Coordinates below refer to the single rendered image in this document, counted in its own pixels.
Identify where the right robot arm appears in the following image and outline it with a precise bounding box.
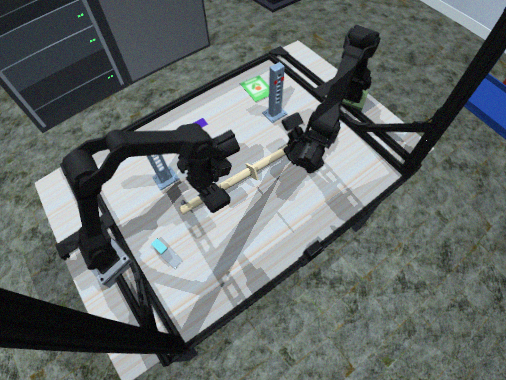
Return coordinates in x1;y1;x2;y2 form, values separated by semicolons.
283;25;381;171

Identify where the long beige rail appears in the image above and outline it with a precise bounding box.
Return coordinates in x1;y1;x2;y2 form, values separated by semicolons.
179;147;286;215

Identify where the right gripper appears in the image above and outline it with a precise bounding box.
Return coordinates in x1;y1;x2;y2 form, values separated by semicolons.
281;112;324;173

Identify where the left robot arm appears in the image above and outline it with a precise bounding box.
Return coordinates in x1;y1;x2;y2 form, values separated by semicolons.
62;123;240;274

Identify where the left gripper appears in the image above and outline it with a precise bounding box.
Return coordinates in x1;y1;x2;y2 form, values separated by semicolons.
177;160;231;213

